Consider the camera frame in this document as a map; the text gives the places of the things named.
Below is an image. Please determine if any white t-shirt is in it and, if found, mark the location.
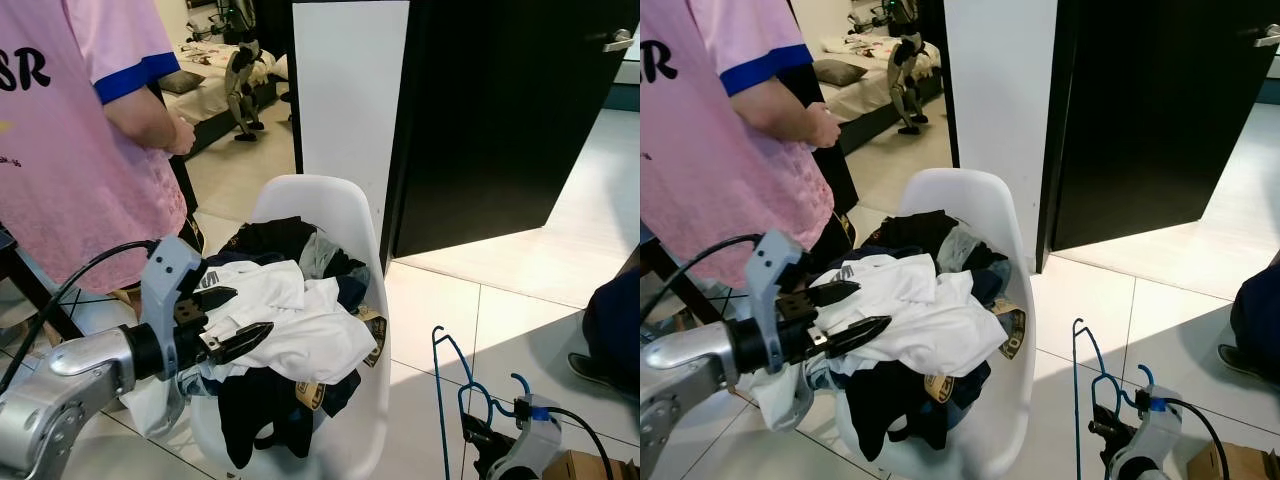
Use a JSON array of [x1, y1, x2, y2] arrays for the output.
[[120, 258, 379, 441], [745, 253, 1009, 431]]

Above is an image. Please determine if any open cardboard box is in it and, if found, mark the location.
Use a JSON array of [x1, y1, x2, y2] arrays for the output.
[[545, 450, 641, 480], [1185, 440, 1280, 480]]

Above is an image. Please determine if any grey blue garment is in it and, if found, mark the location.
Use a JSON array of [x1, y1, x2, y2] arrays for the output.
[[940, 222, 986, 276], [298, 230, 346, 283]]

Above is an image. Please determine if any navy crumpled garment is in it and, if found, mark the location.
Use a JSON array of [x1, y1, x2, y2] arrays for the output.
[[330, 258, 371, 311], [975, 250, 1011, 301]]

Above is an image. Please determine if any dark wooden table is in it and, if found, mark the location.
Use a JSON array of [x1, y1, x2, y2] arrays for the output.
[[0, 235, 86, 346], [640, 235, 721, 326]]

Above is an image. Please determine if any black gold patterned garment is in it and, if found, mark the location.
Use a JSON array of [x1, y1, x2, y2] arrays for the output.
[[295, 308, 389, 413], [922, 300, 1029, 406]]

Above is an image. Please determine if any person in navy trousers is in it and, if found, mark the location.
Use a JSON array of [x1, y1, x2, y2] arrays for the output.
[[567, 265, 641, 396], [1218, 262, 1280, 381]]

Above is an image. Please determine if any beige bed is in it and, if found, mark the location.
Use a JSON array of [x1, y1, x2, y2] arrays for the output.
[[812, 30, 946, 153], [158, 40, 293, 161]]

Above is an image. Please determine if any person in pink shirt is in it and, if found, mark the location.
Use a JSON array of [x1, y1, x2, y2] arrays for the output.
[[0, 0, 201, 296], [640, 0, 846, 291]]

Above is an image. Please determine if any grey humanoid robot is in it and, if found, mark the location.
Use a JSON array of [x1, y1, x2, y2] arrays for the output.
[[850, 0, 926, 136], [185, 0, 269, 143]]

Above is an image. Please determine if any white sofa teal base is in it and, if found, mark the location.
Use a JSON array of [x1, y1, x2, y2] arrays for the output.
[[608, 45, 641, 111]]

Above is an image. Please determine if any black door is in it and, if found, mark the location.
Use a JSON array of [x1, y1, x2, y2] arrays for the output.
[[1035, 0, 1280, 251], [385, 0, 641, 259]]

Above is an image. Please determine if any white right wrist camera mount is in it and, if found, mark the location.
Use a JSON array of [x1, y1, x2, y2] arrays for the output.
[[1128, 385, 1188, 476], [503, 395, 563, 480]]

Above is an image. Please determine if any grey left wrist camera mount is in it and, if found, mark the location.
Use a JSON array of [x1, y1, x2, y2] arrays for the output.
[[138, 237, 206, 401], [745, 230, 813, 396]]

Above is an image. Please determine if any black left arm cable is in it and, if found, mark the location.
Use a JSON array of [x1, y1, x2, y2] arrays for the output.
[[640, 233, 766, 321], [0, 240, 161, 396]]

